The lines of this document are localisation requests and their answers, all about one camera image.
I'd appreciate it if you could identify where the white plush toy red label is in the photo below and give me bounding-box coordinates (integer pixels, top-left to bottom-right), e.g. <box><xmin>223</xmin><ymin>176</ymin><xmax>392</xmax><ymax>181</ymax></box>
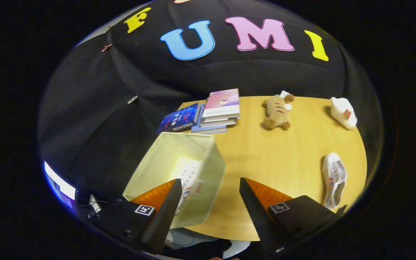
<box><xmin>330</xmin><ymin>96</ymin><xmax>358</xmax><ymax>130</ymax></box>

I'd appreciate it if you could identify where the brown plush toy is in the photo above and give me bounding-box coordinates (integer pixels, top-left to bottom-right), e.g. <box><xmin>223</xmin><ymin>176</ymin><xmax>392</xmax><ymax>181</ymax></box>
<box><xmin>261</xmin><ymin>90</ymin><xmax>295</xmax><ymax>131</ymax></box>

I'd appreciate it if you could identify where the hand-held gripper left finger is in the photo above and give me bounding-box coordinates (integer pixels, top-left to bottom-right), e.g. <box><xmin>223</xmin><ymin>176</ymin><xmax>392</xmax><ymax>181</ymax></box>
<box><xmin>91</xmin><ymin>178</ymin><xmax>183</xmax><ymax>255</ymax></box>

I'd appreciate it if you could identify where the black backdrop cloth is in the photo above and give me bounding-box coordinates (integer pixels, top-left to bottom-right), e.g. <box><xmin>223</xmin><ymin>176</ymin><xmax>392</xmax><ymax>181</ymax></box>
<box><xmin>38</xmin><ymin>0</ymin><xmax>382</xmax><ymax>203</ymax></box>

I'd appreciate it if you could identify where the pink cover book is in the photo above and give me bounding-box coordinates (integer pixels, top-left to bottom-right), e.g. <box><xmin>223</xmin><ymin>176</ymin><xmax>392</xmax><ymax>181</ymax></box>
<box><xmin>201</xmin><ymin>88</ymin><xmax>241</xmax><ymax>119</ymax></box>

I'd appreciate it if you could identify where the cream fabric storage box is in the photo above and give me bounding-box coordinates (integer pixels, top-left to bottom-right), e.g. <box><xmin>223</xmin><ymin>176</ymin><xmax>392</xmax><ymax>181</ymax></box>
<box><xmin>122</xmin><ymin>132</ymin><xmax>226</xmax><ymax>229</ymax></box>

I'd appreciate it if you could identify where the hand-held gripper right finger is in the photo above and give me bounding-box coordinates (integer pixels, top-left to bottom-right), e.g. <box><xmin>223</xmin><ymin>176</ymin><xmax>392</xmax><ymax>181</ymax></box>
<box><xmin>239</xmin><ymin>177</ymin><xmax>348</xmax><ymax>254</ymax></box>

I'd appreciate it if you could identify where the dark blue cover book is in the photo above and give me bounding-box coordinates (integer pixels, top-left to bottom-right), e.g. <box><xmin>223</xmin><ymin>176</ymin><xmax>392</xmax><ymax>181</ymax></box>
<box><xmin>156</xmin><ymin>103</ymin><xmax>199</xmax><ymax>133</ymax></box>

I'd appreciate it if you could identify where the small white device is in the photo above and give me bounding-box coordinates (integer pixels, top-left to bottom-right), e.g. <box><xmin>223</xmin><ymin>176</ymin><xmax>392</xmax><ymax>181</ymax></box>
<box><xmin>88</xmin><ymin>194</ymin><xmax>102</xmax><ymax>213</ymax></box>

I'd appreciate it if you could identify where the white book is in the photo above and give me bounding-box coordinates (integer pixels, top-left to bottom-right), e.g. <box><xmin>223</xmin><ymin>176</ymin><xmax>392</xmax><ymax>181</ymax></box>
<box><xmin>200</xmin><ymin>114</ymin><xmax>237</xmax><ymax>127</ymax></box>

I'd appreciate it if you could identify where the lit computer monitor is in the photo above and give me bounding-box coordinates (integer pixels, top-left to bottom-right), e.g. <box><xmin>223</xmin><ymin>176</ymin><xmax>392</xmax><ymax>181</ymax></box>
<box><xmin>43</xmin><ymin>161</ymin><xmax>77</xmax><ymax>210</ymax></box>

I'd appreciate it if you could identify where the white patterned shoe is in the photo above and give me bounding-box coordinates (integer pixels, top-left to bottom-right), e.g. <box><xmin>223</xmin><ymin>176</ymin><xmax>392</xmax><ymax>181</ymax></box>
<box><xmin>176</xmin><ymin>167</ymin><xmax>203</xmax><ymax>213</ymax></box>
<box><xmin>321</xmin><ymin>152</ymin><xmax>348</xmax><ymax>209</ymax></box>

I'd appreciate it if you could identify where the lavender book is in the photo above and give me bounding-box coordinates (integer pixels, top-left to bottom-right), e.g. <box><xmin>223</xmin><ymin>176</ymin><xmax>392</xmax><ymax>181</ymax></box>
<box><xmin>191</xmin><ymin>104</ymin><xmax>227</xmax><ymax>134</ymax></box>

